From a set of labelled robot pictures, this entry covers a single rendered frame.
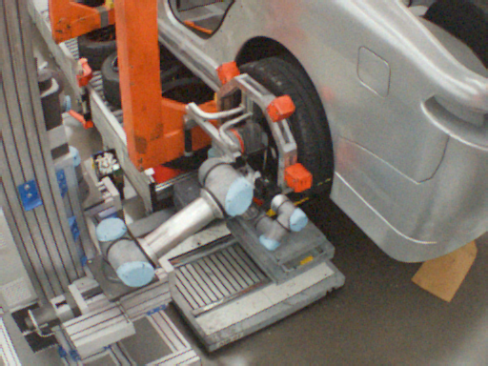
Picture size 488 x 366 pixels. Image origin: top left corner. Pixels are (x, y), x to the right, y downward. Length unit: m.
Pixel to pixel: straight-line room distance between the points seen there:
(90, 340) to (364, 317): 1.54
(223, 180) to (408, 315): 1.52
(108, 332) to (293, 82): 1.26
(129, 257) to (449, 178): 1.10
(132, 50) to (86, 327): 1.26
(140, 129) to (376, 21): 1.40
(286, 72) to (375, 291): 1.32
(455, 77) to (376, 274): 1.72
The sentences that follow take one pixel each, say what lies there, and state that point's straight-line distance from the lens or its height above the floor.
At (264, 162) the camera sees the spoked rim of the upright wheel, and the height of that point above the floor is 0.66.
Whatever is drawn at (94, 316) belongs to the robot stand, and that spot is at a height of 0.74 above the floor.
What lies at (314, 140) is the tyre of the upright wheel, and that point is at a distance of 2.39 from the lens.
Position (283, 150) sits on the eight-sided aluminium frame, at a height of 0.97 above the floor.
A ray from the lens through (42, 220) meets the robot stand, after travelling 2.02.
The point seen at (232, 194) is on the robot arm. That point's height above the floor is 1.15.
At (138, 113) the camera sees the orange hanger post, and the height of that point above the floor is 0.88.
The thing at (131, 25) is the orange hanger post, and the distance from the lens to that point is 2.54.
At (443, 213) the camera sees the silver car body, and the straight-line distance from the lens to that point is 2.04.
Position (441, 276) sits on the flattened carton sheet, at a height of 0.01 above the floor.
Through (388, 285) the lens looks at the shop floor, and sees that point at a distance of 3.19.
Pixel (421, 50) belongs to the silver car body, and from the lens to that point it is 1.83.
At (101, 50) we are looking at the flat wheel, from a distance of 4.39.
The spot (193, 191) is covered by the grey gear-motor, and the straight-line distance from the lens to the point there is 3.04.
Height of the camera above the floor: 2.43
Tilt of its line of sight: 41 degrees down
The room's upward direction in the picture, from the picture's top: straight up
